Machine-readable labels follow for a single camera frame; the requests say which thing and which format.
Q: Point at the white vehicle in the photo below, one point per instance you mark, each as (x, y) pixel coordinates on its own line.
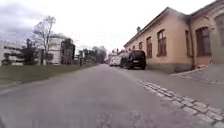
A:
(115, 61)

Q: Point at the row of dark trees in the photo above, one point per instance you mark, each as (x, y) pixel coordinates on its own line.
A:
(98, 55)

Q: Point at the black car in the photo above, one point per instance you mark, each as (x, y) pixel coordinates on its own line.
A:
(136, 60)

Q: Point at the grey asphalt road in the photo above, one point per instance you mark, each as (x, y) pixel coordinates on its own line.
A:
(100, 96)

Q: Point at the white and dark building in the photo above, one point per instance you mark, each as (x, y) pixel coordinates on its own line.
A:
(55, 48)

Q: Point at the yellow building with dark windows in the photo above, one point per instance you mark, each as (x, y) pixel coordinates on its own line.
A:
(173, 43)

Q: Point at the bare tree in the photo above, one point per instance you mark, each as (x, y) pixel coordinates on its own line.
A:
(43, 33)

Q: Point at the grass strip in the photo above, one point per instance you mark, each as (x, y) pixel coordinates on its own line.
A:
(36, 71)

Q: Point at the grey cobblestone strip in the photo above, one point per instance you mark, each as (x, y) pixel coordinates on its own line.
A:
(186, 101)

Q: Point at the dark conifer tree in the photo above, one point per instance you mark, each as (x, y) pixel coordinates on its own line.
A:
(29, 53)

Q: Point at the white multi-storey building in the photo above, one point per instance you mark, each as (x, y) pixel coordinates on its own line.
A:
(10, 53)

